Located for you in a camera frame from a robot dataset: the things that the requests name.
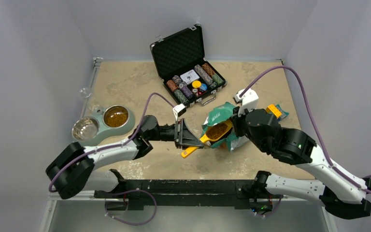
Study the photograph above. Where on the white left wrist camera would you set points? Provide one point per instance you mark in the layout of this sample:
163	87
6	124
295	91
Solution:
178	110

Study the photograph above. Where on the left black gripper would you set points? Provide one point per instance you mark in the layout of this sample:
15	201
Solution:
187	138

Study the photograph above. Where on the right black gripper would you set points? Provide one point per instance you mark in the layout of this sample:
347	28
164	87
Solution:
237	120

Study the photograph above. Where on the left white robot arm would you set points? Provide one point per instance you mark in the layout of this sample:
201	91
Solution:
73	169

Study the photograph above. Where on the toy brick block stack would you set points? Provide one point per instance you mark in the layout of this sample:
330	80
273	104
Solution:
277	111

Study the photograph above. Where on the clear glass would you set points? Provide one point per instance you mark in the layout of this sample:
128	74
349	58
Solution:
85	93

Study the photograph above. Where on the green double pet bowl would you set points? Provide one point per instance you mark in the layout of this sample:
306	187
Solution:
91	130

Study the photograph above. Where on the black poker chip case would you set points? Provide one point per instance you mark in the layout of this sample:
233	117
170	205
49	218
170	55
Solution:
181	65

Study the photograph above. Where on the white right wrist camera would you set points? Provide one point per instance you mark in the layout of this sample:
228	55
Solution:
247	102

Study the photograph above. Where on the green dog food bag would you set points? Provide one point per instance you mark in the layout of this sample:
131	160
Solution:
230	140

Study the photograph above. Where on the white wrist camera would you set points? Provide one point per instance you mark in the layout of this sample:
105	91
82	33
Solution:
178	110
247	102

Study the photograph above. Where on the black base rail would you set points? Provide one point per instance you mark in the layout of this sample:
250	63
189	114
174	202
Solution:
239	194

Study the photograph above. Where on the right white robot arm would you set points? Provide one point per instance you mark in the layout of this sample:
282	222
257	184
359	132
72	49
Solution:
341	193

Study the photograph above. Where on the yellow plastic scoop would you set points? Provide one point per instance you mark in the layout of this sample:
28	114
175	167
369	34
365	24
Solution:
213	134

